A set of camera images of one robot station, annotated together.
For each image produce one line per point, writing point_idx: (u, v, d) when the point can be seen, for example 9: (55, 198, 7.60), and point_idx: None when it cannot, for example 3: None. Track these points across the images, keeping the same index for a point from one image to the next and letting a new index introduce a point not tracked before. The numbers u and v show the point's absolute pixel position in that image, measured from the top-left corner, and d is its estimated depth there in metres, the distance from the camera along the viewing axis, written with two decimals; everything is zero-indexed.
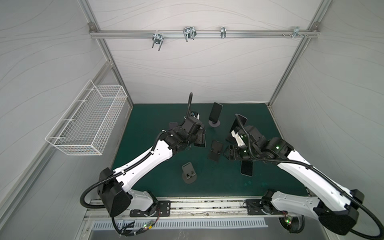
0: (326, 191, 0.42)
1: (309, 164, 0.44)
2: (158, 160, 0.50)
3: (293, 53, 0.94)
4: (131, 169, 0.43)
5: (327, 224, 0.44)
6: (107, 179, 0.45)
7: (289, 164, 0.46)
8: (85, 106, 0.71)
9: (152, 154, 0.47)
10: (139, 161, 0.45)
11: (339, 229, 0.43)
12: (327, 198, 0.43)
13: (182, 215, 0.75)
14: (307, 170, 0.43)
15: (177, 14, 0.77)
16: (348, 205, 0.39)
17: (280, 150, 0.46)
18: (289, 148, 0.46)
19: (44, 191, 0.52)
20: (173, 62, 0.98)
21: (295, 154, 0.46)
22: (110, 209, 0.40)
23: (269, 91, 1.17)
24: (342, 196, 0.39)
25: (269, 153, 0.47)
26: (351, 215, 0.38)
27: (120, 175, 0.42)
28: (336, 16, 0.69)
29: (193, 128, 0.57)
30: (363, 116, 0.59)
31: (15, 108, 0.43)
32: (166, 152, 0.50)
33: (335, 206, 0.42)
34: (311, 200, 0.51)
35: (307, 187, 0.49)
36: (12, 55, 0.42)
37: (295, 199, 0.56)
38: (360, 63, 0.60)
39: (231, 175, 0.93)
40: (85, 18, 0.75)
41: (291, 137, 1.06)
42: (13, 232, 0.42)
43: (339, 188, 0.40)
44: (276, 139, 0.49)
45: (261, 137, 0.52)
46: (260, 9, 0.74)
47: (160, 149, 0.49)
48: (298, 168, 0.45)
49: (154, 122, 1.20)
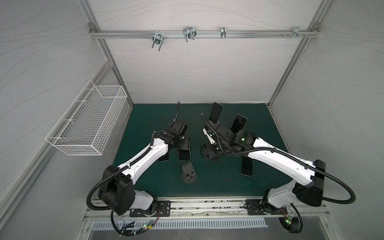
0: (292, 169, 0.45)
1: (273, 147, 0.46)
2: (157, 154, 0.54)
3: (293, 53, 0.94)
4: (135, 163, 0.46)
5: (305, 200, 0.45)
6: (113, 175, 0.46)
7: (255, 152, 0.48)
8: (85, 106, 0.71)
9: (152, 149, 0.51)
10: (141, 155, 0.48)
11: (314, 202, 0.46)
12: (295, 175, 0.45)
13: (181, 215, 0.75)
14: (272, 153, 0.46)
15: (177, 13, 0.77)
16: (313, 176, 0.41)
17: (246, 141, 0.48)
18: (253, 137, 0.49)
19: (44, 191, 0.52)
20: (173, 62, 0.98)
21: (260, 141, 0.48)
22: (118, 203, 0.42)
23: (269, 91, 1.17)
24: (307, 170, 0.42)
25: (237, 147, 0.49)
26: (318, 186, 0.40)
27: (126, 169, 0.44)
28: (336, 16, 0.69)
29: (182, 128, 0.66)
30: (363, 116, 0.59)
31: (15, 108, 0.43)
32: (164, 146, 0.55)
33: (303, 181, 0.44)
34: (291, 184, 0.54)
35: (277, 169, 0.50)
36: (12, 55, 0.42)
37: (280, 189, 0.60)
38: (360, 63, 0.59)
39: (231, 175, 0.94)
40: (85, 18, 0.75)
41: (291, 137, 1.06)
42: (12, 232, 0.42)
43: (302, 162, 0.43)
44: (242, 132, 0.51)
45: (228, 132, 0.53)
46: (261, 10, 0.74)
47: (158, 144, 0.54)
48: (264, 153, 0.47)
49: (154, 122, 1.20)
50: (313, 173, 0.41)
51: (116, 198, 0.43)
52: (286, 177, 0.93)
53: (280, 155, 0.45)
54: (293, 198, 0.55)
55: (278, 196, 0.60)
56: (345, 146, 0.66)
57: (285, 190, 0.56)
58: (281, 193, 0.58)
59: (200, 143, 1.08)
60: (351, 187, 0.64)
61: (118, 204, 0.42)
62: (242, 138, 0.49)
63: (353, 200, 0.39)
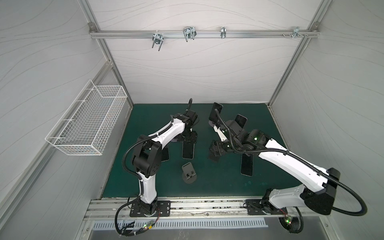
0: (304, 174, 0.44)
1: (286, 150, 0.46)
2: (178, 130, 0.63)
3: (293, 53, 0.94)
4: (162, 134, 0.54)
5: (313, 206, 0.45)
6: (146, 139, 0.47)
7: (267, 152, 0.48)
8: (85, 106, 0.71)
9: (173, 125, 0.60)
10: (165, 128, 0.58)
11: (322, 209, 0.45)
12: (307, 180, 0.44)
13: (181, 215, 0.75)
14: (284, 156, 0.45)
15: (177, 13, 0.77)
16: (325, 183, 0.40)
17: (259, 141, 0.48)
18: (266, 138, 0.49)
19: (44, 191, 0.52)
20: (173, 62, 0.98)
21: (273, 142, 0.48)
22: (151, 163, 0.50)
23: (269, 91, 1.17)
24: (319, 176, 0.41)
25: (249, 145, 0.49)
26: (329, 193, 0.39)
27: (155, 137, 0.52)
28: (336, 16, 0.69)
29: (194, 115, 0.77)
30: (363, 116, 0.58)
31: (15, 108, 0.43)
32: (183, 124, 0.65)
33: (315, 187, 0.43)
34: (299, 189, 0.52)
35: (287, 172, 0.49)
36: (12, 55, 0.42)
37: (285, 190, 0.59)
38: (361, 63, 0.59)
39: (231, 175, 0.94)
40: (85, 18, 0.75)
41: (291, 138, 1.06)
42: (12, 232, 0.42)
43: (315, 168, 0.42)
44: (256, 131, 0.51)
45: (241, 130, 0.53)
46: (260, 10, 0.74)
47: (177, 121, 0.63)
48: (276, 155, 0.47)
49: (154, 122, 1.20)
50: (325, 181, 0.40)
51: (149, 160, 0.51)
52: (286, 177, 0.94)
53: (293, 159, 0.44)
54: (299, 201, 0.54)
55: (282, 197, 0.59)
56: (345, 146, 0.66)
57: (291, 193, 0.55)
58: (286, 195, 0.57)
59: (201, 143, 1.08)
60: (351, 187, 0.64)
61: (150, 166, 0.50)
62: (255, 137, 0.49)
63: (365, 212, 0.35)
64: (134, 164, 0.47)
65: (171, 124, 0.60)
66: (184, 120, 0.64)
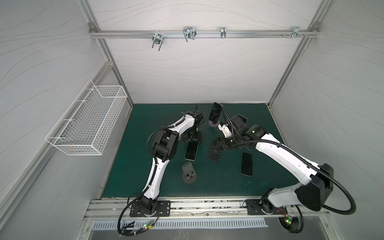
0: (294, 165, 0.47)
1: (280, 142, 0.50)
2: (190, 122, 0.74)
3: (293, 53, 0.94)
4: (178, 125, 0.65)
5: (305, 201, 0.47)
6: (164, 128, 0.62)
7: (262, 143, 0.53)
8: (85, 106, 0.71)
9: (186, 119, 0.71)
10: (181, 120, 0.69)
11: (313, 204, 0.45)
12: (296, 171, 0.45)
13: (181, 215, 0.75)
14: (278, 148, 0.49)
15: (177, 13, 0.77)
16: (313, 175, 0.42)
17: (256, 133, 0.53)
18: (264, 131, 0.53)
19: (44, 191, 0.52)
20: (173, 62, 0.98)
21: (270, 137, 0.52)
22: (170, 148, 0.61)
23: (269, 91, 1.17)
24: (309, 168, 0.43)
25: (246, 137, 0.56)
26: (316, 184, 0.41)
27: (173, 128, 0.63)
28: (336, 16, 0.69)
29: (200, 117, 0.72)
30: (363, 116, 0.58)
31: (15, 108, 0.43)
32: (193, 118, 0.75)
33: (303, 179, 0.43)
34: (296, 185, 0.53)
35: (280, 163, 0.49)
36: (12, 55, 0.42)
37: (282, 189, 0.60)
38: (361, 63, 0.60)
39: (231, 175, 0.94)
40: (85, 18, 0.75)
41: (291, 138, 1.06)
42: (12, 232, 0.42)
43: (305, 161, 0.45)
44: (255, 125, 0.56)
45: (243, 124, 0.60)
46: (260, 10, 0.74)
47: (189, 116, 0.73)
48: (269, 146, 0.51)
49: (154, 122, 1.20)
50: (313, 173, 0.42)
51: (167, 146, 0.61)
52: (286, 177, 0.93)
53: (286, 151, 0.47)
54: (295, 199, 0.54)
55: (279, 195, 0.61)
56: (345, 146, 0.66)
57: (288, 190, 0.55)
58: (283, 193, 0.58)
59: (200, 143, 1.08)
60: (351, 187, 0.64)
61: (169, 151, 0.61)
62: (253, 130, 0.54)
63: (353, 210, 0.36)
64: (155, 149, 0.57)
65: (183, 118, 0.71)
66: (194, 116, 0.75)
